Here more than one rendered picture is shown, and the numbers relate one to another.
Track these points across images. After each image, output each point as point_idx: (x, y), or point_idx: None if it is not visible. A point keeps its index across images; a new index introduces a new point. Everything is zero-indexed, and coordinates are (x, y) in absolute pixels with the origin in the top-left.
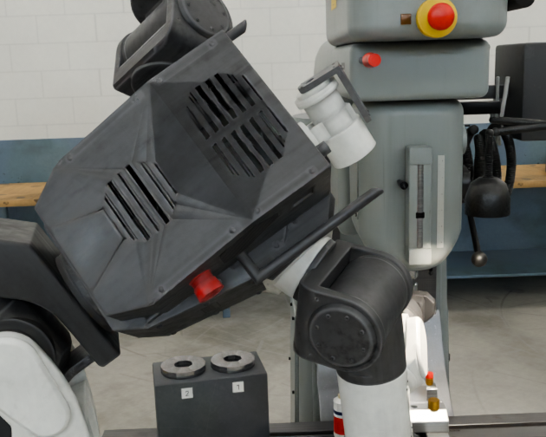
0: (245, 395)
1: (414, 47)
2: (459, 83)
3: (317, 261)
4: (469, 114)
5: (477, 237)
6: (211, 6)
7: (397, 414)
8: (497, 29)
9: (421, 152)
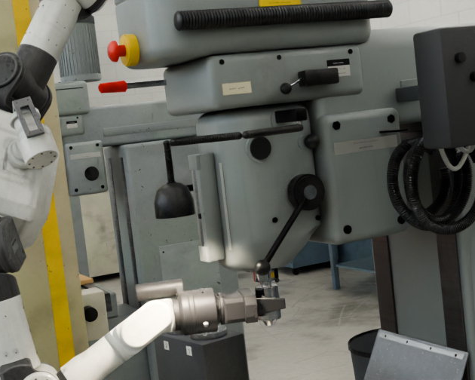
0: (193, 360)
1: (181, 68)
2: (200, 97)
3: None
4: (280, 122)
5: (274, 246)
6: (4, 67)
7: None
8: (163, 53)
9: (191, 159)
